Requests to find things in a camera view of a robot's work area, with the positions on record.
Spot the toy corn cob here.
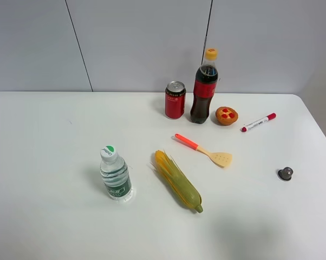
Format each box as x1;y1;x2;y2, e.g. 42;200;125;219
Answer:
153;150;204;213

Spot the red white marker pen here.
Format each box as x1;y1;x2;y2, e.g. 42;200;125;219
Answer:
240;113;276;133

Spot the dark coffee capsule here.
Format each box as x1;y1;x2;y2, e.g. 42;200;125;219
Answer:
277;167;294;181

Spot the cola bottle yellow cap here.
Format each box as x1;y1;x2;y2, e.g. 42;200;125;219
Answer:
190;48;218;124

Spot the toy fruit tart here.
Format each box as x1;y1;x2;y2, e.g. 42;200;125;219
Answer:
216;107;238;126

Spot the wooden spatula orange handle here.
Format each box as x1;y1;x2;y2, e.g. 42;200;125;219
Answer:
174;134;232;168

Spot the water bottle green label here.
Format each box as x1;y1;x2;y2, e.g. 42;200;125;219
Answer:
100;145;133;202

